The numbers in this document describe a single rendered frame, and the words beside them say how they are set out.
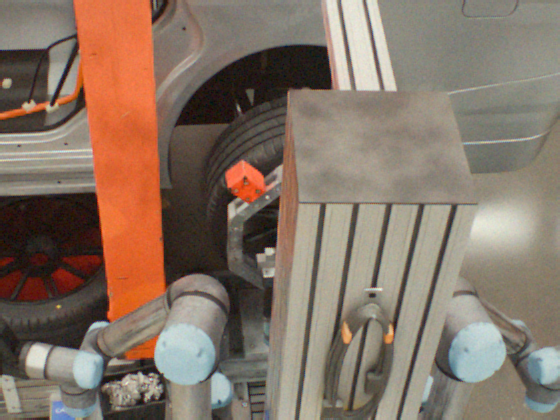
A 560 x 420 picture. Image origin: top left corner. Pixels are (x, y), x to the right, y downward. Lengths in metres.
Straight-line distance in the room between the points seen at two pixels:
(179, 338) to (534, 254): 2.58
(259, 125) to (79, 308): 0.87
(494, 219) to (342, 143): 2.95
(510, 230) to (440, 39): 1.54
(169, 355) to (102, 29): 0.73
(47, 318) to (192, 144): 1.59
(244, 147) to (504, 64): 0.87
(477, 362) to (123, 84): 1.00
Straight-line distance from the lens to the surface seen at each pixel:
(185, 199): 4.14
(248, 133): 2.75
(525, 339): 2.27
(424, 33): 2.85
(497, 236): 4.17
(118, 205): 2.42
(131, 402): 2.81
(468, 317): 1.89
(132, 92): 2.18
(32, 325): 3.10
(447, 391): 2.01
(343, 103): 1.40
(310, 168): 1.28
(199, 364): 1.81
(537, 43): 3.00
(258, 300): 3.45
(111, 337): 2.12
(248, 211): 2.69
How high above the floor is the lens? 2.89
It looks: 45 degrees down
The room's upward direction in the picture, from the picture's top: 5 degrees clockwise
